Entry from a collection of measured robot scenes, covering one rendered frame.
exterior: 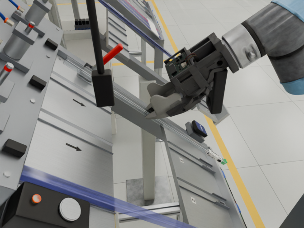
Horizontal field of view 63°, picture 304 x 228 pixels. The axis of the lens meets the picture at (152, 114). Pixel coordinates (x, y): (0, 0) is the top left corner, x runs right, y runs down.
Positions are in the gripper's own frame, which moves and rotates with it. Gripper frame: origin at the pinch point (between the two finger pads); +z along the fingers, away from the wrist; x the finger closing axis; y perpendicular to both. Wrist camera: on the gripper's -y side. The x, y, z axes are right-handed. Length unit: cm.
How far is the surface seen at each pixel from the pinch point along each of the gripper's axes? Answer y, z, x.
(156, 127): -11.3, 5.0, -7.9
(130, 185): -74, 60, -45
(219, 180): -29.4, -1.4, 4.1
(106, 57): 14.4, 0.1, -5.2
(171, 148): -11.3, 2.4, 1.3
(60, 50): 20.5, 7.1, -8.0
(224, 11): -171, -75, -334
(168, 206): -57, 30, -12
